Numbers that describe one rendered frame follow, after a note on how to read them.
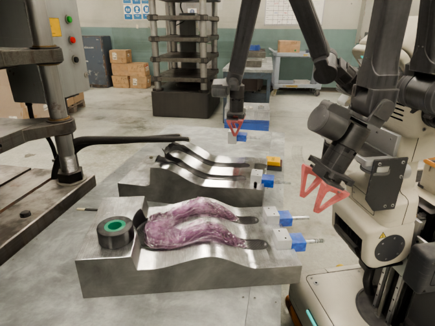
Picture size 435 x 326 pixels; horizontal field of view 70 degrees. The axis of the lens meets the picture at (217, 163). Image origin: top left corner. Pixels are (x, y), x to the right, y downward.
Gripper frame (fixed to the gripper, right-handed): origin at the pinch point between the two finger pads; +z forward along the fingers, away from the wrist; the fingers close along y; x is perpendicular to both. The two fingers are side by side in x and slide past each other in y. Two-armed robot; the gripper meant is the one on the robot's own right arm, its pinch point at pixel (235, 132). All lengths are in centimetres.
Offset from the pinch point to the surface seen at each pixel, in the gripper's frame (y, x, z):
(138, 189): 36.1, -28.3, 10.8
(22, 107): -202, -296, 54
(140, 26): -597, -308, -35
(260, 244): 58, 15, 10
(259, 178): 31.8, 12.5, 4.5
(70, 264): 70, -32, 15
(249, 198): 36.1, 10.0, 9.8
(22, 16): 16, -75, -44
